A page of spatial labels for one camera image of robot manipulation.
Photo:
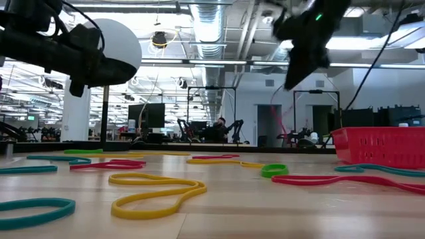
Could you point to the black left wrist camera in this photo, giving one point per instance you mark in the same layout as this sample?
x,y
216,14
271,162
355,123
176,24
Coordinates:
x,y
46,15

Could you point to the black partition panel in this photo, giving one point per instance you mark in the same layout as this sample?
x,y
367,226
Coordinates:
x,y
398,116
357,117

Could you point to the long ceiling light bar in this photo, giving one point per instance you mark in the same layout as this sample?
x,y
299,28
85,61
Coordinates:
x,y
216,62

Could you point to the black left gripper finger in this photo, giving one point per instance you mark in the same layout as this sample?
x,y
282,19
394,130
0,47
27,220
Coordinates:
x,y
113,77
113,66

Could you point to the black background robot arm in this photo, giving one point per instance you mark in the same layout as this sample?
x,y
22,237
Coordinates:
x,y
292,136
237,127
182,127

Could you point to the green exit sign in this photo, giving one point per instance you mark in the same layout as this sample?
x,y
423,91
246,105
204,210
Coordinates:
x,y
31,117

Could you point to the black ceiling-mounted device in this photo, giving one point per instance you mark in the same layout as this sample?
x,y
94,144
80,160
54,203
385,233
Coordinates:
x,y
159,39

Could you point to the silver ceiling air duct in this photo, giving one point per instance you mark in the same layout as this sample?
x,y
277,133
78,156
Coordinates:
x,y
208,20

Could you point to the red plastic basket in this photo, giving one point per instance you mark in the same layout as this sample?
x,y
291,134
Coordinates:
x,y
382,146

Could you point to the white ceiling smoke detector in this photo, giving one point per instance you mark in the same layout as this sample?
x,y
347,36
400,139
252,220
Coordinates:
x,y
267,19

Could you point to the person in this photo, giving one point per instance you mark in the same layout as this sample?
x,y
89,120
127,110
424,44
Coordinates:
x,y
217,131

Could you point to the white bottle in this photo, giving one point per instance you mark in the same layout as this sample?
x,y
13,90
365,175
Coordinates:
x,y
131,126

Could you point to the white cup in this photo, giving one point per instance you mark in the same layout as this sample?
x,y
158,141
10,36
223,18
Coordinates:
x,y
314,137

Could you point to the white globe lamp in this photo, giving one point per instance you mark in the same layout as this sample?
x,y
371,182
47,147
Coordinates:
x,y
123,43

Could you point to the black gantry frame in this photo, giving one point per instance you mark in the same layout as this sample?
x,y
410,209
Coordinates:
x,y
212,88
315,91

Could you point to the black computer monitor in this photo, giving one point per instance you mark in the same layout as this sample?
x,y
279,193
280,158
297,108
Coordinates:
x,y
154,116

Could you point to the black round lamp base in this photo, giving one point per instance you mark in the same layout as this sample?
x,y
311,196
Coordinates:
x,y
99,146

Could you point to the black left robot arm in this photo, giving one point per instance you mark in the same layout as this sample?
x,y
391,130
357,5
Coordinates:
x,y
20,49

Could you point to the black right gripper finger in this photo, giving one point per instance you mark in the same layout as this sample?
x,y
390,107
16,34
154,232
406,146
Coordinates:
x,y
295,63
308,68

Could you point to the teal rubber band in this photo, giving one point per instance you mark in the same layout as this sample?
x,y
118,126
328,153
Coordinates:
x,y
30,169
46,158
336,169
33,202

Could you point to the red rubber band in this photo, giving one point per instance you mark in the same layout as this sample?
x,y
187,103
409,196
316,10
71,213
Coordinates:
x,y
274,179
212,157
99,165

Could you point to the grey metal post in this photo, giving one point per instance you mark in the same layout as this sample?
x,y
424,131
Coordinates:
x,y
9,151

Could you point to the green rubber band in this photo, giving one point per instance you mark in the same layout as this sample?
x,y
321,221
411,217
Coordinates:
x,y
83,151
274,175

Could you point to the yellow rubber band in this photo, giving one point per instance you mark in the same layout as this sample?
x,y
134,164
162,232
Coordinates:
x,y
166,153
212,162
139,214

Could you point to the black lamp pole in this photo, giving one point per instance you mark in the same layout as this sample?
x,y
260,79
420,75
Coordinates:
x,y
105,116

